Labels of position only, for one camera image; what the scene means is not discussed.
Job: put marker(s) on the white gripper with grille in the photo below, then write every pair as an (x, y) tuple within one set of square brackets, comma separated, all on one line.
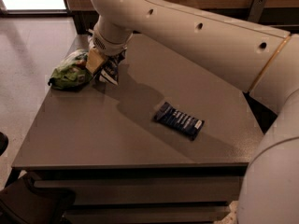
[(109, 46)]

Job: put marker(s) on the blue chip bag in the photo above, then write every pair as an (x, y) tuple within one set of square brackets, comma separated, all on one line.
[(109, 73)]

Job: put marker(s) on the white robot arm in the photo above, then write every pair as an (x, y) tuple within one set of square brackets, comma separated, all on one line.
[(259, 60)]

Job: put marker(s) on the green rice chip bag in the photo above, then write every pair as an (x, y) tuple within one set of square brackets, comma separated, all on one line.
[(71, 72)]

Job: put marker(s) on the dark blue snack bar wrapper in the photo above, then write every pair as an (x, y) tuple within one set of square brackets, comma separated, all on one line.
[(179, 121)]

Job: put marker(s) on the lower grey drawer front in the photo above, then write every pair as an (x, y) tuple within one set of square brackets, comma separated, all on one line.
[(149, 215)]

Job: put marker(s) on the grey drawer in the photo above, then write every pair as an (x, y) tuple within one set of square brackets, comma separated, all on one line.
[(149, 190), (149, 215)]

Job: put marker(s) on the dark brown chair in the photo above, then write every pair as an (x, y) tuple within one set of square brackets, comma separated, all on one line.
[(22, 203)]

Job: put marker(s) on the upper grey drawer front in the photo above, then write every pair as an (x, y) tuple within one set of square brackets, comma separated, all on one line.
[(149, 190)]

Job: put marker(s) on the right metal wall bracket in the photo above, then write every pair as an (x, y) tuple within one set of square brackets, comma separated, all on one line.
[(256, 10)]

